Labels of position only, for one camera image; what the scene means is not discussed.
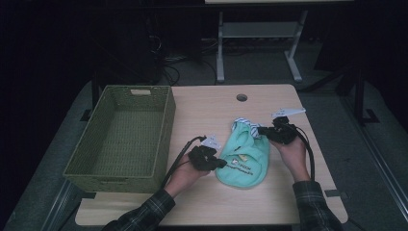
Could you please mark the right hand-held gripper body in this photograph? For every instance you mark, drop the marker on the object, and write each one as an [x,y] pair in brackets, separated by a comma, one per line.
[284,133]

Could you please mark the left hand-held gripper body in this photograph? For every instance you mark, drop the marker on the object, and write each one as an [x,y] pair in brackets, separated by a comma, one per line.
[202,155]

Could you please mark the mint green pet garment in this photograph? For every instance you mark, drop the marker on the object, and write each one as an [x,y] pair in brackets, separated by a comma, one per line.
[245,157]

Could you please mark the green woven basket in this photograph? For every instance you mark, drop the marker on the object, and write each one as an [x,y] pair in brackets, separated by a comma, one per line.
[125,141]

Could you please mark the person's right hand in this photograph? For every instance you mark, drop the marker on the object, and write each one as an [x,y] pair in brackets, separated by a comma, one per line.
[293,157]

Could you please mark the person's left hand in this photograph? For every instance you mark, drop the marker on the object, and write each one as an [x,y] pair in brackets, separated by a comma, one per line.
[186,178]

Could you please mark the grey tape strip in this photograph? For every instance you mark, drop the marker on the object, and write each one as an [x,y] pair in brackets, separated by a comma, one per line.
[332,193]

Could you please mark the black metal stand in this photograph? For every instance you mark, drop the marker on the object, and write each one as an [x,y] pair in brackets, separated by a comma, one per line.
[359,93]

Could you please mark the white metal stand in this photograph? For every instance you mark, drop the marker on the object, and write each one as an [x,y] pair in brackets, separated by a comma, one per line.
[260,30]

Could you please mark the aluminium floor rail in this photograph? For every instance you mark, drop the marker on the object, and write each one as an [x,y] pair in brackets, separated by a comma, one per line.
[381,160]
[59,205]

